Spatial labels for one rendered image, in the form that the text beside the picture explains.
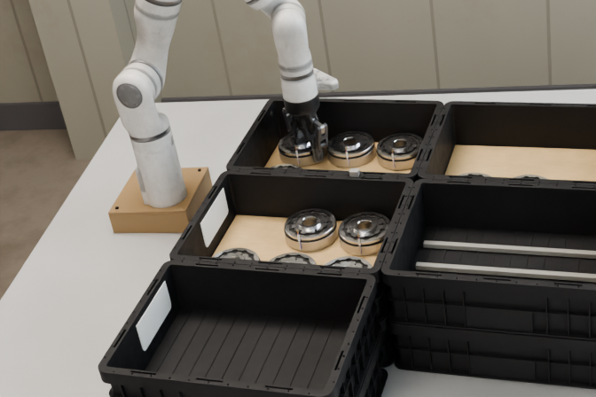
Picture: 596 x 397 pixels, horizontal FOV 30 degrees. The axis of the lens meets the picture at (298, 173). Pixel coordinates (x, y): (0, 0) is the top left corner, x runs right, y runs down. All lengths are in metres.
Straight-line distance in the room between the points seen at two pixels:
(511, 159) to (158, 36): 0.78
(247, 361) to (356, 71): 2.34
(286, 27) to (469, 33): 1.86
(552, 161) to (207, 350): 0.83
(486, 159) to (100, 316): 0.87
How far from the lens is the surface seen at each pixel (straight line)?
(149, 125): 2.40
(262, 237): 2.22
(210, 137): 2.86
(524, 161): 2.35
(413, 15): 4.01
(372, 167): 2.38
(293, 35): 2.24
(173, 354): 1.99
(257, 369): 1.92
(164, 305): 2.02
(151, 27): 2.30
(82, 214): 2.68
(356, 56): 4.12
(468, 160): 2.37
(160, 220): 2.51
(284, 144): 2.45
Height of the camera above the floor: 2.09
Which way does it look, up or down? 32 degrees down
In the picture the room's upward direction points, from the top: 10 degrees counter-clockwise
